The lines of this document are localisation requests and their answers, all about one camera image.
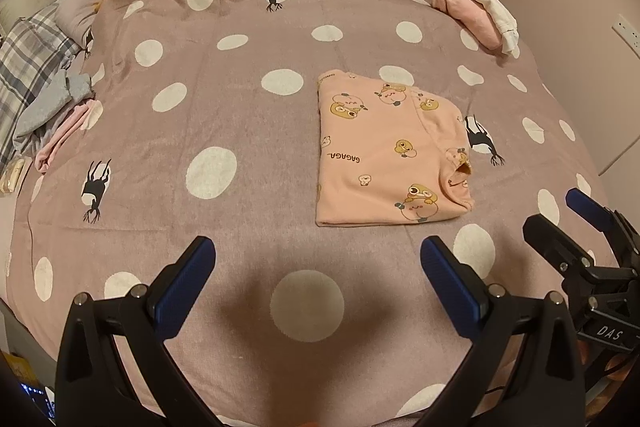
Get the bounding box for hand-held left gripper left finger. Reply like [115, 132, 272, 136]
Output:
[54, 236, 221, 427]

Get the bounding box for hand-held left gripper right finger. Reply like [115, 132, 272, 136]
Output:
[415, 236, 587, 427]

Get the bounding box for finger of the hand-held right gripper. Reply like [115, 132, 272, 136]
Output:
[566, 188, 640, 258]
[522, 213, 596, 283]

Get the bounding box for orange cartoon print shirt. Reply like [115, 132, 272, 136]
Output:
[315, 69, 475, 228]

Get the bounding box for dark device with blue lights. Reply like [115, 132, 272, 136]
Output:
[20, 384, 56, 418]

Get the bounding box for mauve polka dot blanket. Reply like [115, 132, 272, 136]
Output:
[7, 0, 626, 427]

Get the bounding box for pale pink cloth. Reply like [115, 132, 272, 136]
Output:
[34, 99, 103, 172]

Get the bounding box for beige packet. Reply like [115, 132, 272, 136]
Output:
[0, 157, 31, 195]

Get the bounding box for grey cloth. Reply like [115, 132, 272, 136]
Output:
[14, 69, 96, 152]

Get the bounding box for pink folded cloth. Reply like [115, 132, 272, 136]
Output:
[431, 0, 503, 52]

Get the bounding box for plaid cloth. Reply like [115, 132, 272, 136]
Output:
[0, 4, 83, 158]

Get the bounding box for lavender quilt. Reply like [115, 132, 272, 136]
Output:
[54, 0, 176, 38]

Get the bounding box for white wall outlet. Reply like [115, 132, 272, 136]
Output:
[612, 13, 640, 50]

